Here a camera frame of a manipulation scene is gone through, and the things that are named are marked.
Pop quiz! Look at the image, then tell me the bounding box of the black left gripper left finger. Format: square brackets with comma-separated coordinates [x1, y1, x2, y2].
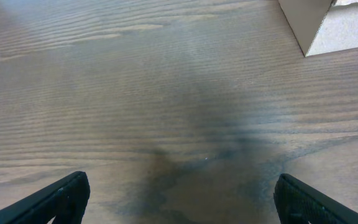
[0, 171, 90, 224]

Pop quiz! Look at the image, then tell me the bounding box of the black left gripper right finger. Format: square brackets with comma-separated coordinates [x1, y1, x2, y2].
[273, 174, 358, 224]

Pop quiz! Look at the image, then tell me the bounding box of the cardboard box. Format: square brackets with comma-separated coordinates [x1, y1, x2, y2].
[278, 0, 358, 57]

